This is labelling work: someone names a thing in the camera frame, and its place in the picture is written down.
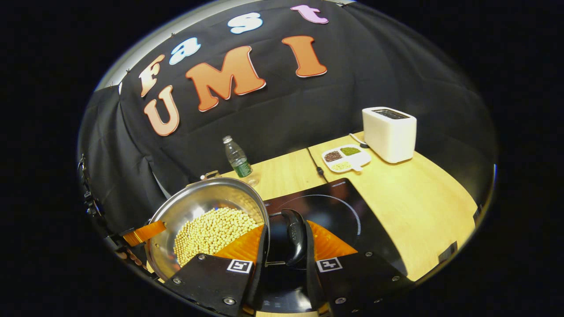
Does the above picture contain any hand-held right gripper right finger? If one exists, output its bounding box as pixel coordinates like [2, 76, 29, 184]
[304, 220, 415, 317]

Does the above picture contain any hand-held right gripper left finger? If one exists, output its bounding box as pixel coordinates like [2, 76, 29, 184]
[163, 222, 270, 317]

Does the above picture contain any stainless steel pot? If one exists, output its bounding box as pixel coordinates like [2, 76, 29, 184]
[145, 177, 309, 282]

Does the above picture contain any pile of yellow soybeans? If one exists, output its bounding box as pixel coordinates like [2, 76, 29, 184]
[173, 207, 260, 268]

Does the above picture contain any black induction cooktop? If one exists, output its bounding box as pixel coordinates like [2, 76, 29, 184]
[260, 178, 408, 314]

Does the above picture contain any clear plastic water bottle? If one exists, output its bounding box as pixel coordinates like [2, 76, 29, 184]
[222, 135, 260, 188]

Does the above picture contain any white divided bean dish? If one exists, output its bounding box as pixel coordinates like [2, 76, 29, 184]
[321, 144, 371, 173]

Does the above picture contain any black backdrop cloth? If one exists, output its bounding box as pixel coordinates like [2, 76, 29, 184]
[77, 0, 498, 234]

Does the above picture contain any white toaster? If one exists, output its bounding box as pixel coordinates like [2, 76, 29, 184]
[362, 107, 417, 164]

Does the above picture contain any black power cable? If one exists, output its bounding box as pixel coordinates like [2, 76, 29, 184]
[306, 147, 329, 182]

